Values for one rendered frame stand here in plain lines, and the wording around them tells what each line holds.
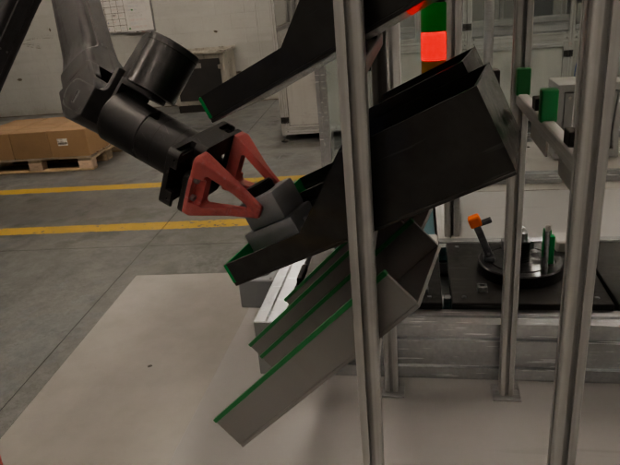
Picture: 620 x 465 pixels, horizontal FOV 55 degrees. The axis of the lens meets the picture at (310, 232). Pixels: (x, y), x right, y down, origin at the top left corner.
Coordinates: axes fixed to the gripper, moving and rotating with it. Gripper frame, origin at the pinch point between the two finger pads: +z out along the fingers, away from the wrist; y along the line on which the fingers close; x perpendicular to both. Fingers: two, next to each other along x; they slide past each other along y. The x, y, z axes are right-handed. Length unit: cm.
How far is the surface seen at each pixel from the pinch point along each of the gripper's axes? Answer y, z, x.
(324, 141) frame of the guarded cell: 113, -30, 48
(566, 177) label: 6.0, 24.3, -13.6
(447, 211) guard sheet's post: 61, 15, 23
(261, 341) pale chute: 5.8, 3.2, 24.1
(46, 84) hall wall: 611, -632, 426
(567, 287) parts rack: -4.0, 27.7, -9.3
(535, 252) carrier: 51, 32, 17
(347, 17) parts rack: -7.0, 4.4, -21.8
